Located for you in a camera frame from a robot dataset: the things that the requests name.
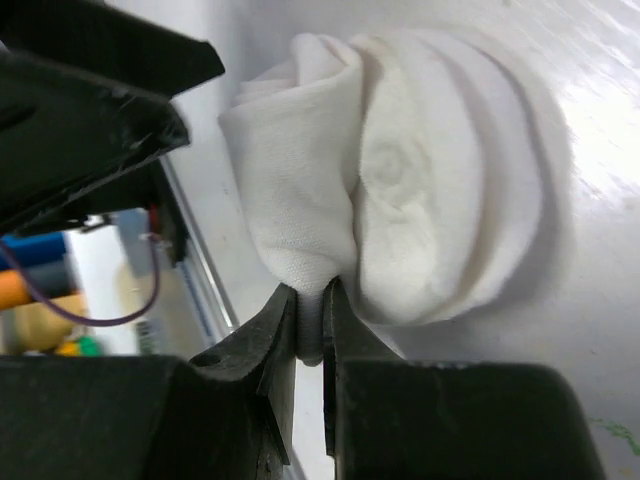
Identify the white sock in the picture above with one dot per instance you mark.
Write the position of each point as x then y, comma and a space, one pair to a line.
417, 166

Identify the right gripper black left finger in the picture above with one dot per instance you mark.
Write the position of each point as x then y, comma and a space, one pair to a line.
227, 413

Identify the aluminium frame rail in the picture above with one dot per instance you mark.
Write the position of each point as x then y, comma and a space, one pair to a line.
217, 318

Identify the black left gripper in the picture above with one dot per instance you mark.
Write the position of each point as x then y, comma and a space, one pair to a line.
66, 132

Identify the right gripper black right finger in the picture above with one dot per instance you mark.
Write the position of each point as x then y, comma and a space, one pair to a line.
390, 418

